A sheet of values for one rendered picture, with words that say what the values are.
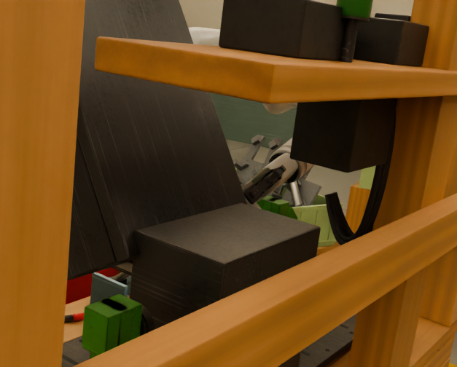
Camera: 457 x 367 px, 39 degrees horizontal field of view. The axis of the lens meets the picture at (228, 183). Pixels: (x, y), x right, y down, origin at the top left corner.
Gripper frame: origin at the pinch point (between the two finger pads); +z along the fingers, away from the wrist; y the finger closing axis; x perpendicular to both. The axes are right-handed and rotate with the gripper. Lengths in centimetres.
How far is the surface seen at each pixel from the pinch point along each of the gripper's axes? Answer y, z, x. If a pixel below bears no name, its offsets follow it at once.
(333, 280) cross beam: 37, 36, 15
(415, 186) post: 26.3, -10.5, 19.3
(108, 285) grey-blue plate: -20.6, 26.5, -5.1
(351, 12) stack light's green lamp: 53, 14, -10
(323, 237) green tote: -72, -90, 30
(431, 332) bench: -12, -31, 56
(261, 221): 13.7, 15.1, 4.6
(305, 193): -67, -94, 13
